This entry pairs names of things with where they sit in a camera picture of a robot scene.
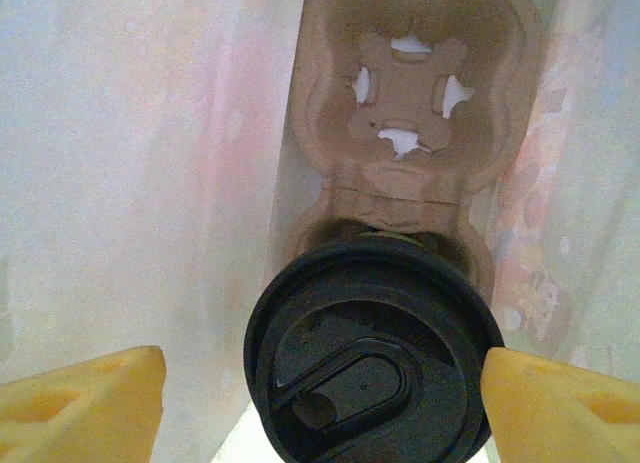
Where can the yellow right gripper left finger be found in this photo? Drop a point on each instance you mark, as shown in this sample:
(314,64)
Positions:
(75,413)

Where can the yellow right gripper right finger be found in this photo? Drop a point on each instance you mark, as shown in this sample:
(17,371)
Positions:
(565,418)

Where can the black plastic cup lid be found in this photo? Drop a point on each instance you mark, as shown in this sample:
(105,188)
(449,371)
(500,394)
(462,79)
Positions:
(370,363)

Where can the white printed paper bag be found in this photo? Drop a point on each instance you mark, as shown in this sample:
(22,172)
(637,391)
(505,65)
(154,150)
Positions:
(125,183)

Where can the brown pulp cup carrier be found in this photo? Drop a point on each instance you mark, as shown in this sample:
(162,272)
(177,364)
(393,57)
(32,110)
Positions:
(407,93)

